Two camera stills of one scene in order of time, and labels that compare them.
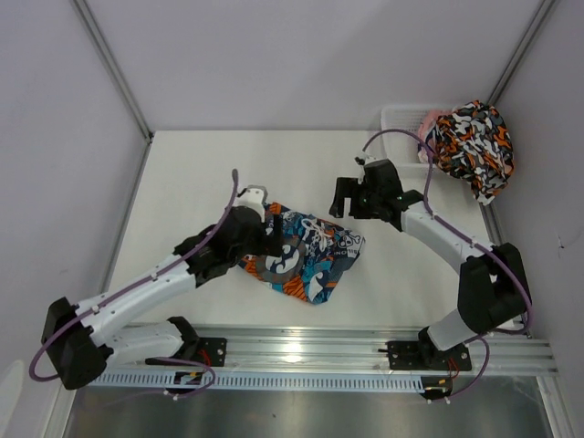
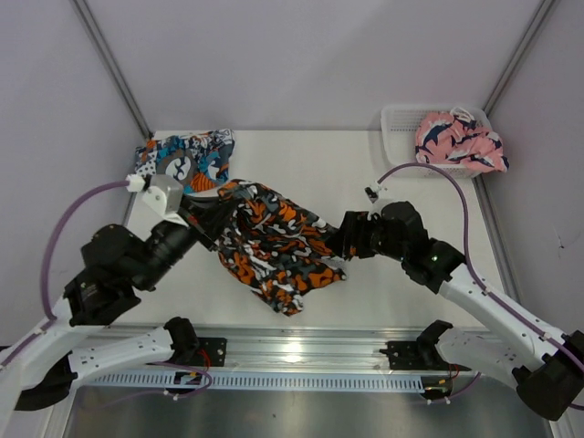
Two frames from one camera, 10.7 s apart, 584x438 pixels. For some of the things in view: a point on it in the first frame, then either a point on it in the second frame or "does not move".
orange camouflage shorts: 473,141 → 275,246
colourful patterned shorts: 317,255 → 200,160
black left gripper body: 262,245 → 196,218
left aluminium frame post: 114,66 does not move
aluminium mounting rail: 351,350 does not move
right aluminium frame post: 544,10 does not move
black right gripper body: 372,199 → 370,234
